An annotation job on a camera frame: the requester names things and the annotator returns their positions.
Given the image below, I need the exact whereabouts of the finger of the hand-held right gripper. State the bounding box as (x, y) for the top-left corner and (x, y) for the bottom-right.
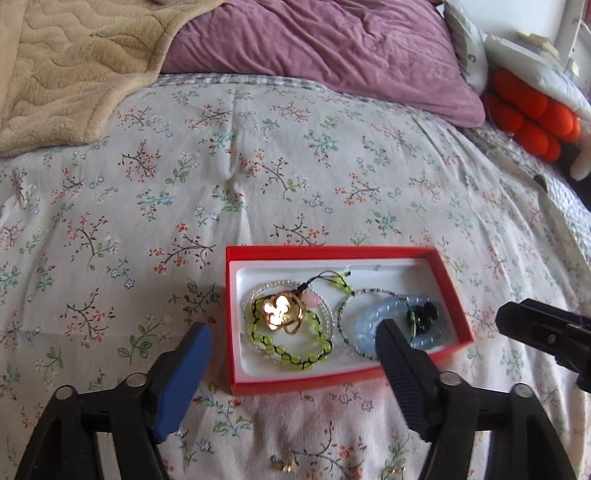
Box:
(495, 298), (591, 394)

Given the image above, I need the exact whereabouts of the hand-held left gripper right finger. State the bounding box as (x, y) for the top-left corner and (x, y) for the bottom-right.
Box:
(375, 318), (578, 480)

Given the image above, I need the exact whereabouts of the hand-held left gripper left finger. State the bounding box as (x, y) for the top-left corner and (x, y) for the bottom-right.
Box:
(16, 322), (213, 480)

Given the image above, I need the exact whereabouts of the black hair claw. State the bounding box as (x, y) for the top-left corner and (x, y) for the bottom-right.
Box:
(405, 302), (443, 336)

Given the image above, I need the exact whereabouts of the blue bead bracelet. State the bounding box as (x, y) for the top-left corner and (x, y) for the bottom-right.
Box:
(355, 295), (451, 350)

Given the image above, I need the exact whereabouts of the thin teal bead bracelet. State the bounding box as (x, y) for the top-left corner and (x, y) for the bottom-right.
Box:
(337, 287), (417, 361)

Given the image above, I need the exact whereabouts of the red cardboard box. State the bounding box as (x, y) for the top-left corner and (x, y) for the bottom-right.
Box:
(225, 246), (475, 397)

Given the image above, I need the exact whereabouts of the green bead bracelet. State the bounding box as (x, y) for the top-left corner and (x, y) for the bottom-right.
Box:
(246, 270), (356, 373)

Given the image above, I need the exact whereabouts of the clear bead bracelet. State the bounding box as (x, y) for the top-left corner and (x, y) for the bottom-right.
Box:
(240, 279), (334, 361)

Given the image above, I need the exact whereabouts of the gold flower ring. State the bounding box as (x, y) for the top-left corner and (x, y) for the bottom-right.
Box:
(261, 291), (308, 334)

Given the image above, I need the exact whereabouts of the floral bedspread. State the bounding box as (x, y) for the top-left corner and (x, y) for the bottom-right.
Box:
(0, 76), (591, 480)

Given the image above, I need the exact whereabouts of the orange plush toy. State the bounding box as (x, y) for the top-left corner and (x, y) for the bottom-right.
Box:
(484, 69), (583, 163)

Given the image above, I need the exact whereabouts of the white plush cushion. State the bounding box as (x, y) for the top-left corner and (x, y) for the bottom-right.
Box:
(442, 0), (591, 182)

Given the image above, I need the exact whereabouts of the purple pillow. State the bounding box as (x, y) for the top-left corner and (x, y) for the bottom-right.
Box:
(159, 0), (487, 129)

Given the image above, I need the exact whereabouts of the beige fleece blanket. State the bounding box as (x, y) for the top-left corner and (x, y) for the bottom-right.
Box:
(0, 0), (228, 160)

